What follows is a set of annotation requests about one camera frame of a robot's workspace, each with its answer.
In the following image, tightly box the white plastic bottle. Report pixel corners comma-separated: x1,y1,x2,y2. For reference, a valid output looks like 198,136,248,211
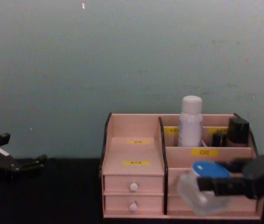
178,95,204,147

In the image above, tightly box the black table cloth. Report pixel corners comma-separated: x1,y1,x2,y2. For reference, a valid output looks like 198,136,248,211
0,157,264,224

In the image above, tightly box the clear jar with blue lid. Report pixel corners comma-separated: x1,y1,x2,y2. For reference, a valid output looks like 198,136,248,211
177,160,235,217

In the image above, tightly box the pale wooden desk organizer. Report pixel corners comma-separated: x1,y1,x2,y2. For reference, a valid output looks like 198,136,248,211
99,112,264,221

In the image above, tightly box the square black bottle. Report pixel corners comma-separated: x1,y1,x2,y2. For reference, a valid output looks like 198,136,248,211
227,117,250,148

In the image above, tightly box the small black lipstick tube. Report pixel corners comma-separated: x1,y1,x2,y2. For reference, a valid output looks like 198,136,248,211
212,132,228,147

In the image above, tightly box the wooden drawer with white knob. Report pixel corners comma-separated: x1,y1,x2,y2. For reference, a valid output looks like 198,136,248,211
104,175,165,194
104,194,164,212

